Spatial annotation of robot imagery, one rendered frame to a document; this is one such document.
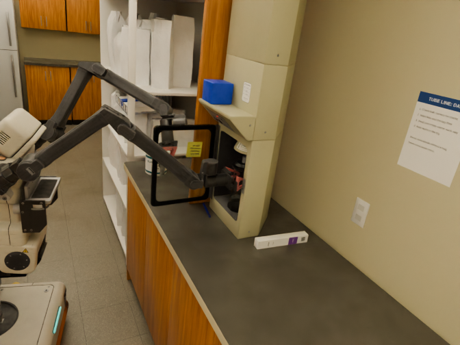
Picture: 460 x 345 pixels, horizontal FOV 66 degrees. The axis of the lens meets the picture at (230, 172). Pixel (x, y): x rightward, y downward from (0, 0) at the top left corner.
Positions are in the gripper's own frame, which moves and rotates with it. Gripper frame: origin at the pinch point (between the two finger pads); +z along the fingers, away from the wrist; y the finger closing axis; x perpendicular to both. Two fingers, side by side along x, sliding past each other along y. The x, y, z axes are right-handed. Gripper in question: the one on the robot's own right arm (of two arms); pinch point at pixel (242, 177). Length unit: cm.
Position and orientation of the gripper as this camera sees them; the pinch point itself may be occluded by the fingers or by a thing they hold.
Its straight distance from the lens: 167.5
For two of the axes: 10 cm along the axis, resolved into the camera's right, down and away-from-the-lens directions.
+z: 8.8, -0.8, 4.6
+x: -1.2, 9.2, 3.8
